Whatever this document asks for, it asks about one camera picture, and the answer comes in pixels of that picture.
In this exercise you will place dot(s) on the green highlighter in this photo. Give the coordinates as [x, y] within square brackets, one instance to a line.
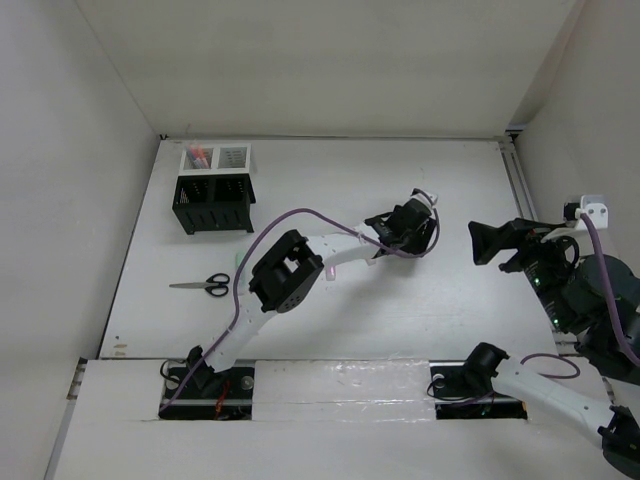
[240, 272]

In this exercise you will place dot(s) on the black mesh organizer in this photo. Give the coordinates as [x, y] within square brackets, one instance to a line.
[208, 203]

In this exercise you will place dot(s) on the red double-tip pen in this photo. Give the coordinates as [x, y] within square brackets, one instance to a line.
[193, 159]

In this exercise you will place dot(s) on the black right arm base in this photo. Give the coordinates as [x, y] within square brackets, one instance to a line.
[463, 390]

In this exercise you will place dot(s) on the black scissors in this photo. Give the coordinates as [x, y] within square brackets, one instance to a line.
[217, 285]

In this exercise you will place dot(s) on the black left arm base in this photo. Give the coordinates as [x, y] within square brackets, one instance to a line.
[226, 396]

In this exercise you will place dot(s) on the orange double-tip pen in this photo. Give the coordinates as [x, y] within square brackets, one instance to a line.
[201, 157]

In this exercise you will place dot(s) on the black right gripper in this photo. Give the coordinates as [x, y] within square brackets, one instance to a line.
[487, 239]

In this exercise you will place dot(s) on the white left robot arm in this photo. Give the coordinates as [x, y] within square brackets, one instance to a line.
[283, 277]

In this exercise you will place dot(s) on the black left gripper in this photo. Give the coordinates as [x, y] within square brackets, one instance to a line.
[421, 236]

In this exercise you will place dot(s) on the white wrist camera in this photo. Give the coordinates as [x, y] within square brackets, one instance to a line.
[426, 198]
[575, 207]

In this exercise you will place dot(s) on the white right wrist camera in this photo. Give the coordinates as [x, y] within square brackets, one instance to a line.
[575, 207]

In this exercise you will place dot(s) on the white mesh organizer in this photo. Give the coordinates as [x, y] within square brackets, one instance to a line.
[223, 159]

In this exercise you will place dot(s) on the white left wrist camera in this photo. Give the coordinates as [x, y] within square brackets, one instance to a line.
[426, 198]

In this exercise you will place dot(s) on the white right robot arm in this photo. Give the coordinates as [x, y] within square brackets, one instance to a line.
[586, 293]

